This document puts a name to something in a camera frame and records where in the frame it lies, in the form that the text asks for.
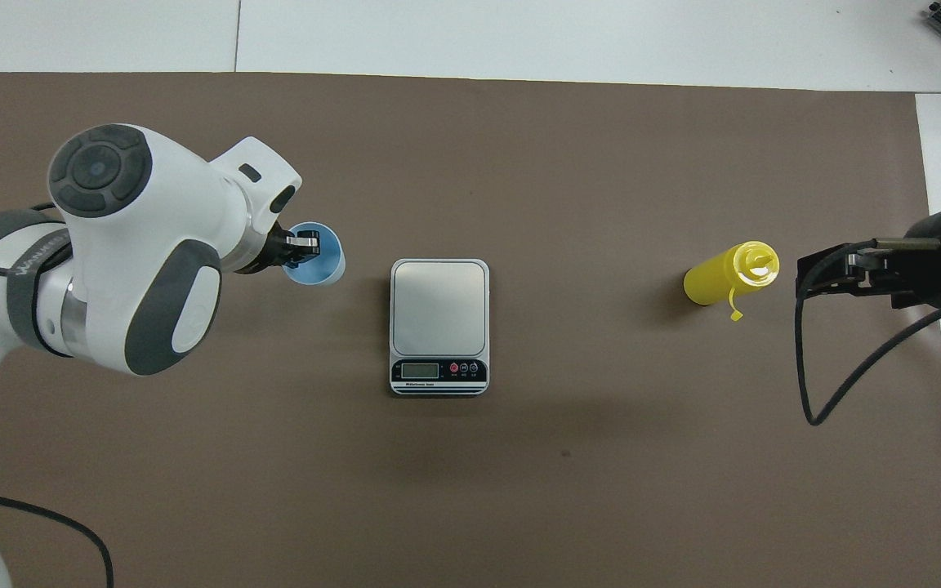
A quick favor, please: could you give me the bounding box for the light blue plastic cup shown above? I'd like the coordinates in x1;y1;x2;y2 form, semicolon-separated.
284;221;346;287

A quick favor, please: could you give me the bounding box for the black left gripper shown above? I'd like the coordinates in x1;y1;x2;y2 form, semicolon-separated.
248;214;323;275

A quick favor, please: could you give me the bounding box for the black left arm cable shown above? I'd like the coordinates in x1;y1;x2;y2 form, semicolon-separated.
0;200;116;588

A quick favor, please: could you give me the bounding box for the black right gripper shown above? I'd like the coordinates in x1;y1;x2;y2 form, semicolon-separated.
796;208;941;309

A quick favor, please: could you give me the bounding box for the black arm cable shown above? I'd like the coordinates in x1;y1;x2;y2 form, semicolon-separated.
0;200;116;588
795;238;941;427

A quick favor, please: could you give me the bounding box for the silver digital kitchen scale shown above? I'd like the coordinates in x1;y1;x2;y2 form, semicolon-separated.
389;258;491;398

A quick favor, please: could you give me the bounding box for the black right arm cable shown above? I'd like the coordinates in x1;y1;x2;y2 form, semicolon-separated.
795;238;941;427

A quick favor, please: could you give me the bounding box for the yellow squeeze bottle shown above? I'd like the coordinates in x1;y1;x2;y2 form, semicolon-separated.
683;241;781;323

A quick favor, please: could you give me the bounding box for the brown paper table mat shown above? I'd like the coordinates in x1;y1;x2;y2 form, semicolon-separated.
0;72;941;588

